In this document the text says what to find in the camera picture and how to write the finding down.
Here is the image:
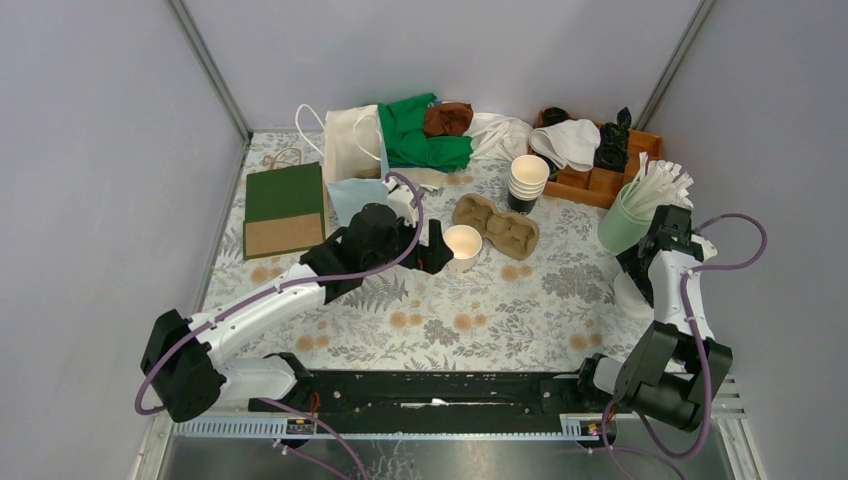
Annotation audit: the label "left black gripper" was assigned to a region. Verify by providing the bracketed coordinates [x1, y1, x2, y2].
[363, 211, 453, 274]

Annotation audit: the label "white paper coffee cup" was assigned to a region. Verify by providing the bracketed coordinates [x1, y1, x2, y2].
[443, 225, 483, 274]

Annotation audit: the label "light blue paper bag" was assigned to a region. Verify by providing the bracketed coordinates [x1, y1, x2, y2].
[312, 104, 389, 226]

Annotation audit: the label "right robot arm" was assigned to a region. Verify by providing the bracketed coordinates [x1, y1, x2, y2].
[573, 205, 733, 432]

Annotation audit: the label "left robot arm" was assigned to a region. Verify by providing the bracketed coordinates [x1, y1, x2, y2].
[135, 186, 454, 423]

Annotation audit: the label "white cup lid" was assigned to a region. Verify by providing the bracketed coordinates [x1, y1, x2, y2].
[613, 272, 654, 318]

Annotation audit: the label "green straw holder cup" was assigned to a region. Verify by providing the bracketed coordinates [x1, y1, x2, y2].
[597, 183, 654, 255]

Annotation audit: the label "white wrapped straws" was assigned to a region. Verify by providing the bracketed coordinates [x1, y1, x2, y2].
[622, 152, 694, 217]

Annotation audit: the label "wooden compartment tray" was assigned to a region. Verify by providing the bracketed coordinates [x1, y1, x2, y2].
[528, 123, 664, 209]

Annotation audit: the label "black plastic bags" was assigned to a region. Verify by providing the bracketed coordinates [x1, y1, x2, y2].
[594, 107, 632, 173]

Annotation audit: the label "stack of paper cups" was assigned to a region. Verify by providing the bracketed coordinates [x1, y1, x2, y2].
[507, 154, 550, 214]

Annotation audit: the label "white cloth on tray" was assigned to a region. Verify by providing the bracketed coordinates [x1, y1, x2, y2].
[529, 119, 601, 172]

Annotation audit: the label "green cloth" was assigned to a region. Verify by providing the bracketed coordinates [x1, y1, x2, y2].
[377, 93, 472, 173]

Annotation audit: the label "brown cloth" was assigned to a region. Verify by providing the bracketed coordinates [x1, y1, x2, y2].
[423, 102, 474, 137]

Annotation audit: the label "green paper bag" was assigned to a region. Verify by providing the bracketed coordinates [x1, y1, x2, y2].
[243, 163, 327, 260]

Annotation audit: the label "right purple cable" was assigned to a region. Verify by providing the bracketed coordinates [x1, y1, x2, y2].
[599, 213, 770, 480]

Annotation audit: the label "purple cable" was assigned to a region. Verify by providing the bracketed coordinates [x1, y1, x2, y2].
[599, 213, 770, 480]
[134, 171, 425, 480]

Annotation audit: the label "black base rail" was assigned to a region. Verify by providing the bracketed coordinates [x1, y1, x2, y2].
[248, 353, 611, 436]

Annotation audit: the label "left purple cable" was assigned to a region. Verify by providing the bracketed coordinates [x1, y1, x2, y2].
[134, 171, 425, 480]

